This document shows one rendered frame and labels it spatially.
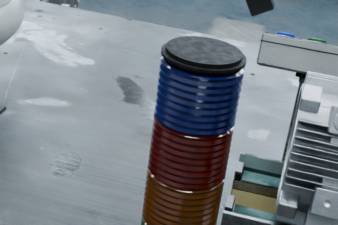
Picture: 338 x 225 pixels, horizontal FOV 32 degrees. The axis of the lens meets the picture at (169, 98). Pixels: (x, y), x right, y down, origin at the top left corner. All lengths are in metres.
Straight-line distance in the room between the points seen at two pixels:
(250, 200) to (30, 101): 0.58
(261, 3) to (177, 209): 0.39
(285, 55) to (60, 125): 0.47
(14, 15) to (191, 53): 0.87
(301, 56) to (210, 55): 0.54
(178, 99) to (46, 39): 1.22
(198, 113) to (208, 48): 0.05
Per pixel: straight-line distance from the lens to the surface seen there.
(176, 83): 0.40
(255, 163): 0.87
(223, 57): 0.41
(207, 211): 0.45
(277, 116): 1.32
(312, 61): 0.94
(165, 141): 0.42
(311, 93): 0.69
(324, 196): 0.67
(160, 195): 0.45
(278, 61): 0.94
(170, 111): 0.41
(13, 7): 1.25
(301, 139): 0.68
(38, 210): 0.94
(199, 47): 0.42
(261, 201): 0.86
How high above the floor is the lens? 1.36
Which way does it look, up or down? 25 degrees down
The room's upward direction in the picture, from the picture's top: 7 degrees clockwise
